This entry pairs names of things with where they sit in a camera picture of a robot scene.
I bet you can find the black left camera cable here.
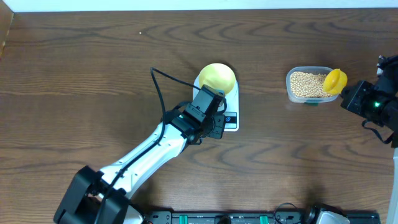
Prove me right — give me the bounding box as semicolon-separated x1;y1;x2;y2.
93;67;203;224

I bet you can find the yellow measuring scoop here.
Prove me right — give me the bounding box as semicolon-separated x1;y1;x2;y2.
323;68;348;95

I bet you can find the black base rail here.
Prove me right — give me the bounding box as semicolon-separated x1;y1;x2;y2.
143;203;381;224

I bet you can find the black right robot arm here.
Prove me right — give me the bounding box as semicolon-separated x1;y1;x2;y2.
341;55;397;224

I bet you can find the yellow plastic bowl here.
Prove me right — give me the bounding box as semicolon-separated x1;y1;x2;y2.
198;63;236;95

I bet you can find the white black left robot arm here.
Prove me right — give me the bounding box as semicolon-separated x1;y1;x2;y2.
53;85;226;224

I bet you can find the clear container of soybeans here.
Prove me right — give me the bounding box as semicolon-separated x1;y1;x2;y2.
286;66;338;103

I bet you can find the white digital kitchen scale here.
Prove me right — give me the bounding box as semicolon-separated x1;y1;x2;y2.
192;75;239;132

